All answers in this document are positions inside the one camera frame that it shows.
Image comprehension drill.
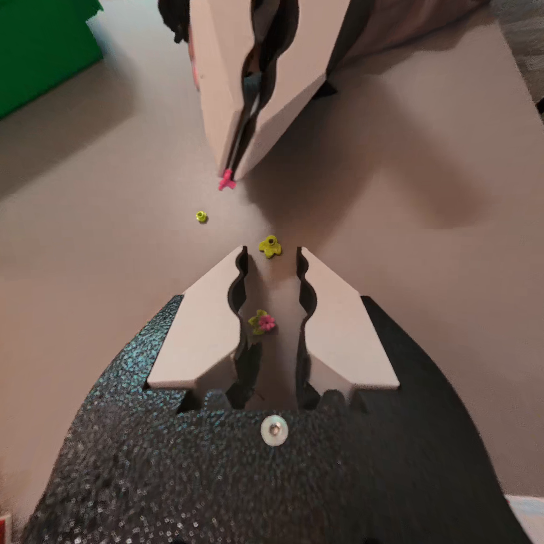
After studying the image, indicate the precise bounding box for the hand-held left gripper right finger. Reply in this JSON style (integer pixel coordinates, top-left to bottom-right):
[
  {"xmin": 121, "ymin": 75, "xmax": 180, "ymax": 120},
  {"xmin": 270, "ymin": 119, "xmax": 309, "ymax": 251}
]
[{"xmin": 294, "ymin": 246, "xmax": 401, "ymax": 411}]

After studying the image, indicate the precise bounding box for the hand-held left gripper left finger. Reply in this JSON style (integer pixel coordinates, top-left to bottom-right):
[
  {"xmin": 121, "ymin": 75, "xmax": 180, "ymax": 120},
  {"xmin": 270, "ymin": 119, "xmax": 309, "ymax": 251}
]
[{"xmin": 146, "ymin": 246, "xmax": 262, "ymax": 409}]

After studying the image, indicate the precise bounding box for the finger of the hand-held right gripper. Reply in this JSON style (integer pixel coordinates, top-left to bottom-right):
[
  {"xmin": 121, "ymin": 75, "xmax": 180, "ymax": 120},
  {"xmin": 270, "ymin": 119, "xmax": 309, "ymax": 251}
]
[
  {"xmin": 188, "ymin": 0, "xmax": 261, "ymax": 179},
  {"xmin": 231, "ymin": 0, "xmax": 353, "ymax": 181}
]

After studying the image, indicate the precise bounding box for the lego instruction booklet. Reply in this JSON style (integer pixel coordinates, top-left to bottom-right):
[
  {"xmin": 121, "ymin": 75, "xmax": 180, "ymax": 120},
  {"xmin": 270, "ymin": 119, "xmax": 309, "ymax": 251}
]
[{"xmin": 503, "ymin": 494, "xmax": 544, "ymax": 544}]

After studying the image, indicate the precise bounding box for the green plastic bin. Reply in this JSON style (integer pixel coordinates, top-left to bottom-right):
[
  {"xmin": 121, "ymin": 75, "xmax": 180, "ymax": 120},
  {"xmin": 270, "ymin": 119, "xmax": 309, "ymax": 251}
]
[{"xmin": 0, "ymin": 0, "xmax": 105, "ymax": 120}]

